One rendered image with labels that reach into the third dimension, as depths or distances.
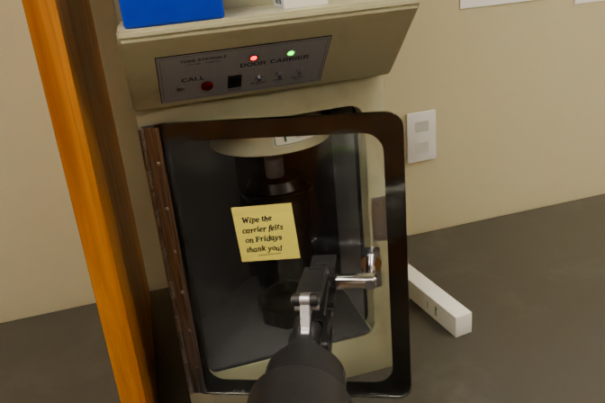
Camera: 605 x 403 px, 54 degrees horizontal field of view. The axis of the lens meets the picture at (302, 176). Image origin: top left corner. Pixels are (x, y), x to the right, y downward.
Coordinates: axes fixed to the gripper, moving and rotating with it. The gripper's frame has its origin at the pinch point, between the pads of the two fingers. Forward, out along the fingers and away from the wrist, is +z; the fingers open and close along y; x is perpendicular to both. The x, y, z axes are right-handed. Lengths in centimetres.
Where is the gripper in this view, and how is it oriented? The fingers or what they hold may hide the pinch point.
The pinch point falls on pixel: (322, 281)
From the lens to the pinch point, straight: 71.9
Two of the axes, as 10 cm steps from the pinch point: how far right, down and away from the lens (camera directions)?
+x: -9.9, 0.4, 1.5
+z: 1.2, -3.6, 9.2
